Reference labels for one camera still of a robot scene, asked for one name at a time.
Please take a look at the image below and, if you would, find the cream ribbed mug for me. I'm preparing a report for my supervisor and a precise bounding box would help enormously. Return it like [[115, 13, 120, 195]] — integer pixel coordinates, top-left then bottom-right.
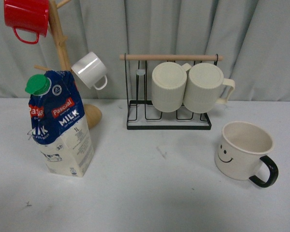
[[183, 63, 235, 114], [151, 62, 191, 113]]

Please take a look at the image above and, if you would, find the wooden mug tree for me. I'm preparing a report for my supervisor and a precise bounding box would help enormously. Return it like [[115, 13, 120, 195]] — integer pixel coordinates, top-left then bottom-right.
[[48, 0, 102, 129]]

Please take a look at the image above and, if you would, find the red mug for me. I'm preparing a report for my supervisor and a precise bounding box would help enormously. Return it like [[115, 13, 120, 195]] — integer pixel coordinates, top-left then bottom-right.
[[3, 0, 49, 44]]

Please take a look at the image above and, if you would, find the grey-green curtain backdrop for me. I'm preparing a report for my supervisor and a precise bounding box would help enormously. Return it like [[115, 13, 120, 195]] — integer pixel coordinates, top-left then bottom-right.
[[0, 0, 290, 102]]

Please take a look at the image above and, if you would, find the cream ribbed mug right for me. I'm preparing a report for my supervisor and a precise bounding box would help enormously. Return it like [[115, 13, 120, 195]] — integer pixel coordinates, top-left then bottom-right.
[[183, 63, 235, 114]]

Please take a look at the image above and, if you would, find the cream ribbed mug left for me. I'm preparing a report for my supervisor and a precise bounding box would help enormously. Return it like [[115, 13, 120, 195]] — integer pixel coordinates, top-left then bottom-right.
[[151, 62, 191, 113]]

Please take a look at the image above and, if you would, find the blue white milk carton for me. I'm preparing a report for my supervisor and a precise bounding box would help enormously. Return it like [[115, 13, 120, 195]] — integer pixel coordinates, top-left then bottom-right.
[[25, 71, 94, 177]]

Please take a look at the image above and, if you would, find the white hanging mug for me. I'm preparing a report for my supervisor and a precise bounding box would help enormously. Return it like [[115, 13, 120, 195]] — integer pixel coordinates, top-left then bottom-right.
[[72, 52, 108, 90]]

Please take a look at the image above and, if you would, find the black wire cup rack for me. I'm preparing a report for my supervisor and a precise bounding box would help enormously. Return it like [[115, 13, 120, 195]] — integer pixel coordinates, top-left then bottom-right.
[[119, 54, 223, 130]]

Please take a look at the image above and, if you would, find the cream smiley mug black handle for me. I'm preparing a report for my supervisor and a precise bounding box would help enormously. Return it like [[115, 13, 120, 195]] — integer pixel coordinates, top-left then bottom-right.
[[215, 121, 279, 188]]

